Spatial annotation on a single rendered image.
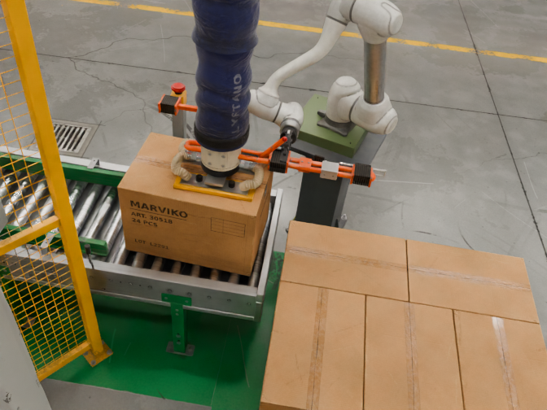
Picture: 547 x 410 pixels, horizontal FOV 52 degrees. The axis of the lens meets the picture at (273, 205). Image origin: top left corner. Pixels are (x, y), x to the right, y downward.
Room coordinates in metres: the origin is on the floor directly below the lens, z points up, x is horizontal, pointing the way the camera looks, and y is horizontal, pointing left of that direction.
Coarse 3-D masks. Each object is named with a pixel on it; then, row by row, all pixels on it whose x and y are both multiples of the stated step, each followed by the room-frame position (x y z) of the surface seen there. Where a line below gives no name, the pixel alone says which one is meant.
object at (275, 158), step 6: (276, 150) 1.85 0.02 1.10; (288, 150) 1.85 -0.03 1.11; (270, 156) 1.80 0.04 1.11; (276, 156) 1.82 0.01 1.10; (288, 156) 1.81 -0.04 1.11; (270, 162) 1.77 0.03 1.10; (276, 162) 1.77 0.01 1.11; (282, 162) 1.78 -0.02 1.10; (288, 162) 1.78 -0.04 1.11; (270, 168) 1.77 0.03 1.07; (276, 168) 1.77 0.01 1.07; (282, 168) 1.77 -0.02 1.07
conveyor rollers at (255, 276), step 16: (0, 176) 2.08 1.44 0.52; (16, 176) 2.07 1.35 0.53; (32, 176) 2.08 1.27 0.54; (0, 192) 1.93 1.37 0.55; (16, 192) 1.94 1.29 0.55; (80, 192) 2.01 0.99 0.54; (96, 192) 2.02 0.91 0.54; (112, 192) 2.03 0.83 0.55; (32, 208) 1.86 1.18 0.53; (48, 208) 1.86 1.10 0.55; (272, 208) 2.07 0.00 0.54; (16, 224) 1.73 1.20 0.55; (32, 224) 1.75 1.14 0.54; (80, 224) 1.79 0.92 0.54; (96, 224) 1.80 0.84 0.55; (112, 224) 1.81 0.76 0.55; (112, 240) 1.72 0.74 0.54; (96, 256) 1.60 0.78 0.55; (144, 256) 1.64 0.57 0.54; (256, 256) 1.73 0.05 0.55; (176, 272) 1.57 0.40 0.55; (192, 272) 1.59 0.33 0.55; (256, 272) 1.63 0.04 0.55
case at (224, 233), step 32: (160, 160) 1.87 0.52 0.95; (128, 192) 1.66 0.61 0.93; (160, 192) 1.67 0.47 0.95; (192, 192) 1.69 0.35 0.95; (256, 192) 1.74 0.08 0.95; (128, 224) 1.66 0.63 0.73; (160, 224) 1.64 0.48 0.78; (192, 224) 1.63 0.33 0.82; (224, 224) 1.61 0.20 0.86; (256, 224) 1.63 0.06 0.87; (160, 256) 1.65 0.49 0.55; (192, 256) 1.63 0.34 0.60; (224, 256) 1.61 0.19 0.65
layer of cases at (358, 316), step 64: (320, 256) 1.78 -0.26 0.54; (384, 256) 1.84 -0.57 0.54; (448, 256) 1.89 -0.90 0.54; (512, 256) 1.95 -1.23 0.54; (320, 320) 1.42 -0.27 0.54; (384, 320) 1.46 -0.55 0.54; (448, 320) 1.51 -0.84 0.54; (512, 320) 1.55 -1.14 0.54; (320, 384) 1.11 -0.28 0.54; (384, 384) 1.15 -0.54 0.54; (448, 384) 1.19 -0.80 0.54; (512, 384) 1.22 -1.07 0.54
